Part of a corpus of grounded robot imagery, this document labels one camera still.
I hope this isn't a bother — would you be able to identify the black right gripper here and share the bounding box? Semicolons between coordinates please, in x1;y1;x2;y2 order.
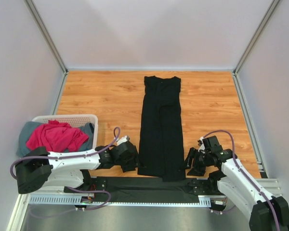
179;148;210;178

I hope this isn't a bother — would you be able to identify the black t-shirt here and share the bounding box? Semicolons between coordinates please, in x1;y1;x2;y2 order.
138;76;185;182

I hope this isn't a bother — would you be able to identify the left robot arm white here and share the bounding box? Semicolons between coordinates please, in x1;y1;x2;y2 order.
11;141;141;194

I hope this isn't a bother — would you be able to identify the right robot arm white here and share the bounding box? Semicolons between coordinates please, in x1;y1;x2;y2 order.
182;135;289;231

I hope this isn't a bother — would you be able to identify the black base mat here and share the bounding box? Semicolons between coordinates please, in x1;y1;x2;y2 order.
92;177;223;203

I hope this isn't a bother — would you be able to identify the white plastic laundry basket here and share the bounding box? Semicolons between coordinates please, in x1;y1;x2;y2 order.
32;114;98;148

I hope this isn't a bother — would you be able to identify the pink t-shirt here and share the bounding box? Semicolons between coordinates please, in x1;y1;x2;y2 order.
25;120;93;152

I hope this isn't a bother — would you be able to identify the grey t-shirt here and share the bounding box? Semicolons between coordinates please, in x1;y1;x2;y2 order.
16;121;42;157

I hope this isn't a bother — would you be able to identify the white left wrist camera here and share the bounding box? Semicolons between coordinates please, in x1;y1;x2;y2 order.
117;135;130;146

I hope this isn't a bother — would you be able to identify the slotted cable duct rail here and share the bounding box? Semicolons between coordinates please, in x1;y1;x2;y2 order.
28;195;212;207

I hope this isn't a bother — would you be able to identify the aluminium frame post right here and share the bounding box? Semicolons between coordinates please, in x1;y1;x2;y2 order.
233;0;281;76

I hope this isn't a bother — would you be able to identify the aluminium frame post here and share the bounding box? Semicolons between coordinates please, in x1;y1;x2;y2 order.
233;0;281;76
24;0;68;74

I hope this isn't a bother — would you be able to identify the aluminium frame post left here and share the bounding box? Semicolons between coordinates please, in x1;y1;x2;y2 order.
24;0;68;74

